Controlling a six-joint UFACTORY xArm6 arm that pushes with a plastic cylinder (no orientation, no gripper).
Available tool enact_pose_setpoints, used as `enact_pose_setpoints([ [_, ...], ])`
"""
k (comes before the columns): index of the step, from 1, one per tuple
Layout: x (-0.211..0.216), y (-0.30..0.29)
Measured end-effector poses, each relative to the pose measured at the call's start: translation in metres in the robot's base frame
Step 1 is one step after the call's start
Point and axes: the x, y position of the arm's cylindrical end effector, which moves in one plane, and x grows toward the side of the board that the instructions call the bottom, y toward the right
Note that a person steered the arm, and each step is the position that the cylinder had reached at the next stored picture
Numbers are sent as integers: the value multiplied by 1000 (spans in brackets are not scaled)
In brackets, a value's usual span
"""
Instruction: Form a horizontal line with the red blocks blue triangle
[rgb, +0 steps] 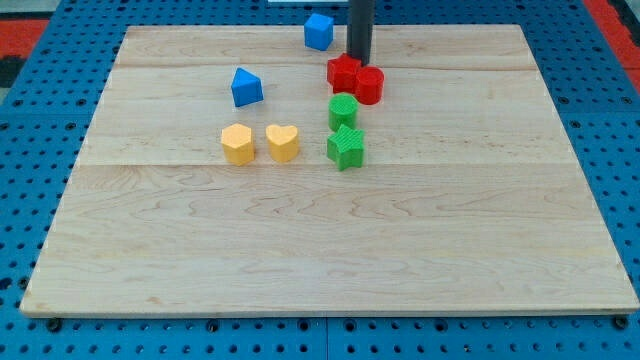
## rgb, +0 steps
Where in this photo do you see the red star block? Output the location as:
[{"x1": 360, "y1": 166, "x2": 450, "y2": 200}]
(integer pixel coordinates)
[{"x1": 327, "y1": 53, "x2": 362, "y2": 94}]

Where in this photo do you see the blue triangle block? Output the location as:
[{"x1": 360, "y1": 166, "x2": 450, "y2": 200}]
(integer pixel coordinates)
[{"x1": 231, "y1": 68, "x2": 264, "y2": 107}]

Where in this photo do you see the green star block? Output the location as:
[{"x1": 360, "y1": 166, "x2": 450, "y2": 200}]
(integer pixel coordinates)
[{"x1": 327, "y1": 125, "x2": 365, "y2": 171}]

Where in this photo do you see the yellow heart block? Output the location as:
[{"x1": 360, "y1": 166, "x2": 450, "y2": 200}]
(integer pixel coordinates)
[{"x1": 265, "y1": 124, "x2": 300, "y2": 163}]

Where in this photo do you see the green cylinder block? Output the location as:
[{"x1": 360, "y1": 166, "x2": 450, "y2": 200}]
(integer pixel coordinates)
[{"x1": 328, "y1": 93, "x2": 358, "y2": 132}]

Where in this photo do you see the yellow hexagon block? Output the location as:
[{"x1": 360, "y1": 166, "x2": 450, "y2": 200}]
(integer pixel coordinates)
[{"x1": 221, "y1": 123, "x2": 255, "y2": 166}]

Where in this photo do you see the red cylinder block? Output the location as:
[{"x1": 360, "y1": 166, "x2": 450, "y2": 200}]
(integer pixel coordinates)
[{"x1": 354, "y1": 66, "x2": 385, "y2": 105}]

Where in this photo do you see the light wooden board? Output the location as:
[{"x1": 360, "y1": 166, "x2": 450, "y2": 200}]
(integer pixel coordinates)
[{"x1": 20, "y1": 25, "x2": 639, "y2": 319}]

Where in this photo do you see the blue cube block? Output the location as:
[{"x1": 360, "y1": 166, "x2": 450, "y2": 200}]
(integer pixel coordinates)
[{"x1": 304, "y1": 13, "x2": 334, "y2": 51}]

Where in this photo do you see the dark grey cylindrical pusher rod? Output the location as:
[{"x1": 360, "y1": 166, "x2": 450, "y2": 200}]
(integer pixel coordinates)
[{"x1": 346, "y1": 0, "x2": 375, "y2": 66}]

